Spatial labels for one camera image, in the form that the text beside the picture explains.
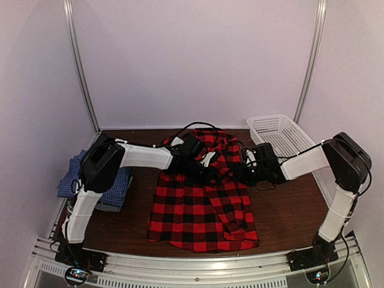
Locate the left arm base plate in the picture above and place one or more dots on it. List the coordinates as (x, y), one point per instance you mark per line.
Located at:
(87, 260)

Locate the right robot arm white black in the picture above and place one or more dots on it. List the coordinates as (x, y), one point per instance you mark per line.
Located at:
(346, 163)

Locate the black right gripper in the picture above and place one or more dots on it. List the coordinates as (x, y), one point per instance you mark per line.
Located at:
(240, 175)

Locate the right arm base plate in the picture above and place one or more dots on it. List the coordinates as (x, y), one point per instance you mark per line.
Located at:
(305, 259)

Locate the circuit board with leds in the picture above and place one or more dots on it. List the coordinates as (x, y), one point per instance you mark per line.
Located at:
(76, 276)
(317, 277)

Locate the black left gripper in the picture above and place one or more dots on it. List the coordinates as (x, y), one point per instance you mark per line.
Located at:
(212, 173)

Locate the grey folded shirt underneath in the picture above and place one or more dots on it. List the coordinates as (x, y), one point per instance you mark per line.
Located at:
(110, 208)

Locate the aluminium corner post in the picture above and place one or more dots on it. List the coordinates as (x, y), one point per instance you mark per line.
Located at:
(319, 25)
(78, 64)

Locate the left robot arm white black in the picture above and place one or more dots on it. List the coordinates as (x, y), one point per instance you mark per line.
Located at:
(99, 169)

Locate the blue checked folded shirt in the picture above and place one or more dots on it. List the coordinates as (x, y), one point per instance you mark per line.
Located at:
(112, 196)

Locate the left circuit board with LEDs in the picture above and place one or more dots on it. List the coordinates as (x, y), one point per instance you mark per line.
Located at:
(76, 276)

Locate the right aluminium corner post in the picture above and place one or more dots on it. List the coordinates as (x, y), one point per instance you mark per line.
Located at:
(319, 25)

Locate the red black plaid shirt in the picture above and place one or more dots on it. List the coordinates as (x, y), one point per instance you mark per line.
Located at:
(199, 218)

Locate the front aluminium frame rail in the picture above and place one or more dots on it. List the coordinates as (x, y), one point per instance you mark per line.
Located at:
(261, 270)

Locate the white plastic basket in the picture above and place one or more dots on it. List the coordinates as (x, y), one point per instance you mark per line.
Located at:
(285, 136)

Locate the left aluminium corner post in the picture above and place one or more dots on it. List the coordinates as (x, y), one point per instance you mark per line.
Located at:
(78, 64)

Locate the right circuit board with LEDs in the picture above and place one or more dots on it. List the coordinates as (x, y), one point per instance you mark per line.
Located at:
(317, 277)

